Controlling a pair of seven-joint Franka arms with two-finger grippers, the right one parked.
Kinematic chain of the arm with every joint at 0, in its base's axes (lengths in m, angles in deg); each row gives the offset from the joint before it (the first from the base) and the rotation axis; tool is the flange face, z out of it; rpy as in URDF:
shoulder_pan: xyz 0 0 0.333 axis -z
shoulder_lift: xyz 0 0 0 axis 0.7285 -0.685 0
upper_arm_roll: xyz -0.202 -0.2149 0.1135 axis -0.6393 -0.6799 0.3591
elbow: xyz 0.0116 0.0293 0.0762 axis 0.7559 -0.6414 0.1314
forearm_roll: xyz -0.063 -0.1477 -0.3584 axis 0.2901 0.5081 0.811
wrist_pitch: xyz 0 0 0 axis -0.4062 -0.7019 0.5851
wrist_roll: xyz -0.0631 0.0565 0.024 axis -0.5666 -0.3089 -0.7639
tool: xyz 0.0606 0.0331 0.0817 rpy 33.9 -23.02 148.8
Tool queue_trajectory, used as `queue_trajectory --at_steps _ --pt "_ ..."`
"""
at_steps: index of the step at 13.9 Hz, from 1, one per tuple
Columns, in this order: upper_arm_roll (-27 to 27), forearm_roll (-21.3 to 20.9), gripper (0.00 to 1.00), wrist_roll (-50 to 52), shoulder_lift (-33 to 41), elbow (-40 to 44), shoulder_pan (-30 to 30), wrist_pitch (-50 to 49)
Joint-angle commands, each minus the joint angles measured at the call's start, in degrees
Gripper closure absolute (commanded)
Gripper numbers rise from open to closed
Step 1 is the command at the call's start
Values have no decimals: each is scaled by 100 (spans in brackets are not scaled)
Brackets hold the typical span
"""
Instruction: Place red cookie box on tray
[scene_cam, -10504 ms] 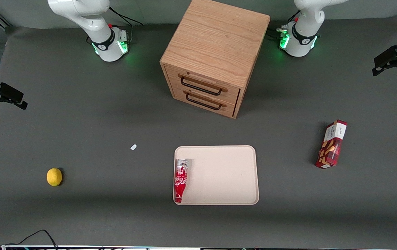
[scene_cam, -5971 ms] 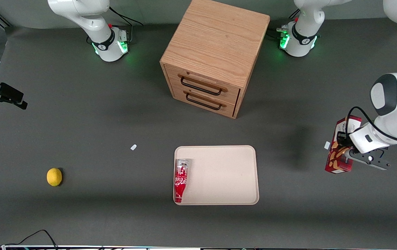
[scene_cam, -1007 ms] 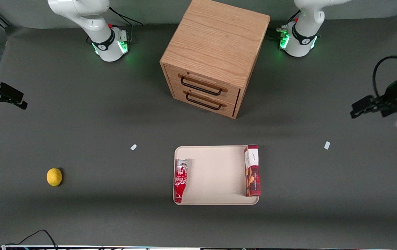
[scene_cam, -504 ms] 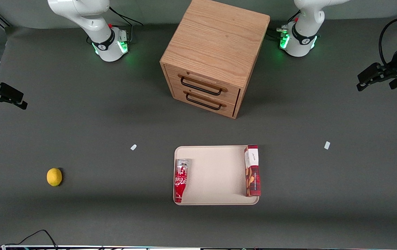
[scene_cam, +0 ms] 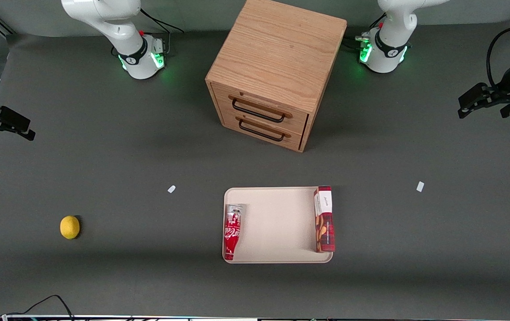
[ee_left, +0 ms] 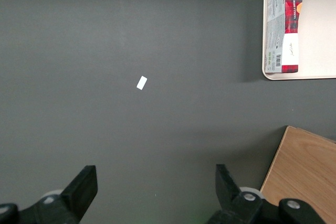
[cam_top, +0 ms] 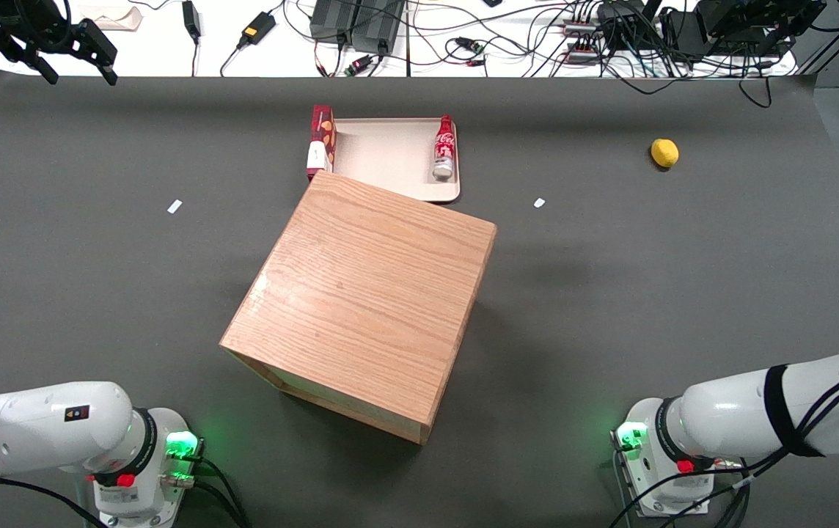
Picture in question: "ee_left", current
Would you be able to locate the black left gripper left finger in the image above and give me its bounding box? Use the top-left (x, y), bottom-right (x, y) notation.
top-left (23, 165), bottom-right (99, 224)

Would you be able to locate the small white tag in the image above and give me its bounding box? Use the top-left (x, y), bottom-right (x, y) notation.
top-left (136, 76), bottom-right (148, 91)

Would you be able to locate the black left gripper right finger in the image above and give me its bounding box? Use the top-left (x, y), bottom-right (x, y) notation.
top-left (207, 164), bottom-right (264, 224)

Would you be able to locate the red plaid cookie box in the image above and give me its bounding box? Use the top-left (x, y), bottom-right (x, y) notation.
top-left (264, 0), bottom-right (306, 74)

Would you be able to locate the beige plastic tray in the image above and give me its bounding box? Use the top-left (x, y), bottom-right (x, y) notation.
top-left (261, 0), bottom-right (336, 81)

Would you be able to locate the wooden board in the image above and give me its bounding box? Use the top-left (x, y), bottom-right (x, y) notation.
top-left (259, 125), bottom-right (336, 224)

